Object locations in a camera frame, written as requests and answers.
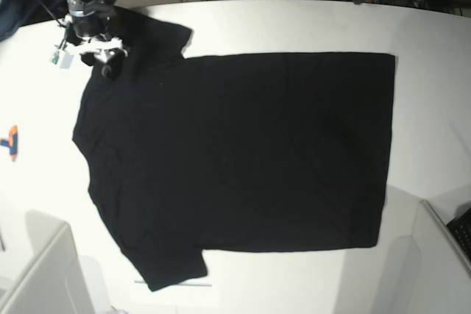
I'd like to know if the orange blue toy tool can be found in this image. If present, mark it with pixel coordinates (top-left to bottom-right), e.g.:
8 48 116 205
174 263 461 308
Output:
1 125 18 162

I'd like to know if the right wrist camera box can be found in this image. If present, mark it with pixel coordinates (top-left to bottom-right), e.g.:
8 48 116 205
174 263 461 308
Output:
51 49 74 69

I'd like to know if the black T-shirt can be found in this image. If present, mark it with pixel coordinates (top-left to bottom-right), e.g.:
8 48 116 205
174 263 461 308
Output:
73 8 396 291

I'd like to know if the white bin left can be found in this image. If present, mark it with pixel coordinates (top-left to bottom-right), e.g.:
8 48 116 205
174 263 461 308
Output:
1 210 95 313

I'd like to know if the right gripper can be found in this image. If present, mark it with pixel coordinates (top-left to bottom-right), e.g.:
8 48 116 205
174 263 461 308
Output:
65 1 129 79

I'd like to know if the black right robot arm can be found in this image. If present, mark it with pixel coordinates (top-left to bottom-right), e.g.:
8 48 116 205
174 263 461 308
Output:
52 0 129 79

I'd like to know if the white bin right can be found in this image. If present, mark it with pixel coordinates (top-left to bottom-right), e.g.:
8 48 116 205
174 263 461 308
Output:
394 201 470 313

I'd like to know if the white bin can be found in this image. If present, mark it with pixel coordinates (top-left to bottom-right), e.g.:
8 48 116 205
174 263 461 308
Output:
1 210 95 313
394 201 470 313

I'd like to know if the black keyboard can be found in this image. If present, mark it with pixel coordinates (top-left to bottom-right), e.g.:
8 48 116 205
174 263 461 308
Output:
447 209 471 259

